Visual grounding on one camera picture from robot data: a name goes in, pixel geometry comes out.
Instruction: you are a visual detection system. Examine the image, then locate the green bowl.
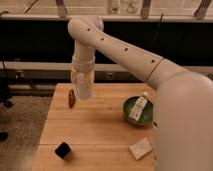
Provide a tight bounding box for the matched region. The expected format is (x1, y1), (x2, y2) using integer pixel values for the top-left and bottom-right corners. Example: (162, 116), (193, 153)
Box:
(123, 96), (153, 126)

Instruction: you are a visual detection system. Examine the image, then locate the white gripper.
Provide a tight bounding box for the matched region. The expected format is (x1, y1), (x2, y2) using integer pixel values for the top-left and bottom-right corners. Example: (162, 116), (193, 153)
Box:
(70, 64), (95, 101)

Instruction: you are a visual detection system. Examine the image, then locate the white bottle in bowl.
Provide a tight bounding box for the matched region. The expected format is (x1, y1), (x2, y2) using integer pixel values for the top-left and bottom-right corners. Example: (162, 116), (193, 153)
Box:
(129, 92), (148, 121)

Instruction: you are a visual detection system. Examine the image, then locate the red oblong object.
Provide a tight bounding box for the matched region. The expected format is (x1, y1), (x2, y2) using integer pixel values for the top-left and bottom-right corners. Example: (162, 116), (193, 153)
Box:
(68, 89), (75, 108)

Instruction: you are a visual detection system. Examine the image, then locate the black ceramic cup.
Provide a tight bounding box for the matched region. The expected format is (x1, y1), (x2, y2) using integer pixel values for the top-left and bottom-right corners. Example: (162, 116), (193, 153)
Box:
(55, 142), (71, 158)

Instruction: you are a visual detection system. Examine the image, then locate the white eraser block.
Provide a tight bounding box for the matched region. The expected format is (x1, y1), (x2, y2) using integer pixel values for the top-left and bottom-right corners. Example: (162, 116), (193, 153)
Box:
(129, 138), (152, 160)

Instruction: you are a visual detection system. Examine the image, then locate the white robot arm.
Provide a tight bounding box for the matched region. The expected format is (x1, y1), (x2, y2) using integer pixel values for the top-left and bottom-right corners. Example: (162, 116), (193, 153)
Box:
(68, 17), (213, 171)

